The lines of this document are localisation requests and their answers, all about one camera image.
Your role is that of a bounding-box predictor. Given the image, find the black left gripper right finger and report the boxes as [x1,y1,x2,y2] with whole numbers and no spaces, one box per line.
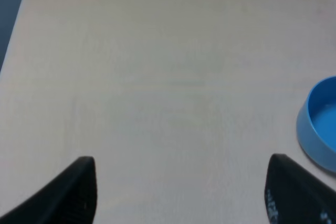
[264,154,335,223]

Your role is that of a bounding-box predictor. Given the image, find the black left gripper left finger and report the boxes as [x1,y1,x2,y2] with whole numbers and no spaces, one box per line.
[1,156,98,223]

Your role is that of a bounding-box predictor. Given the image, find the blue round bowl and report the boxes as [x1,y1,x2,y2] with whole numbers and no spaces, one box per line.
[296,76,335,173]

